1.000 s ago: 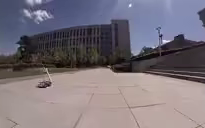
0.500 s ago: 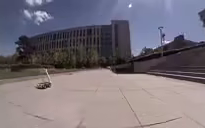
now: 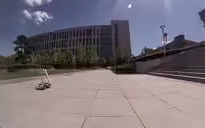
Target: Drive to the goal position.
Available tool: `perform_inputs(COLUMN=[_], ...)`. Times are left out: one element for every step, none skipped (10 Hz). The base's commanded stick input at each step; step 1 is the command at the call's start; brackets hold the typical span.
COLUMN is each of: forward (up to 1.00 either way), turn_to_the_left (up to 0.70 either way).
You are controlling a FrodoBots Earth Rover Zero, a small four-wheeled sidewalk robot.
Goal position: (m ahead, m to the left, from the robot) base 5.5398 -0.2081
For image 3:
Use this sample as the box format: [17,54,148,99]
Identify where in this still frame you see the dark bush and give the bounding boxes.
[110,63,136,75]

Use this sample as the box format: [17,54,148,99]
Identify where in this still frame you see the large curved grey building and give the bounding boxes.
[25,19,132,62]

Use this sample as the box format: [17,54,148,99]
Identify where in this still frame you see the pale concrete slab plaza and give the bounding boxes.
[0,68,205,128]

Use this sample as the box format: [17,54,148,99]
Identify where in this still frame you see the row of trees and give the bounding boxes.
[0,48,134,70]

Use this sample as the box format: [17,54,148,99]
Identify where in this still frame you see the small robot with pale mast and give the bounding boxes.
[35,68,52,91]

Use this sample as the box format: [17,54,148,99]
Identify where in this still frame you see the lamp pole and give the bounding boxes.
[158,24,169,58]

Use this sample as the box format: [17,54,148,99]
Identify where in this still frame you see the low dark building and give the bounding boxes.
[165,34,200,52]

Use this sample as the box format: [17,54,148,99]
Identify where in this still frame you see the dark tall tree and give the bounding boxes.
[12,34,30,65]

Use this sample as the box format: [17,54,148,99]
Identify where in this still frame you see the wide stone steps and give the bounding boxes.
[146,66,205,85]

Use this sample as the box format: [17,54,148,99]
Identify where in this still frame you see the sloping concrete wall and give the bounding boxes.
[131,41,205,75]

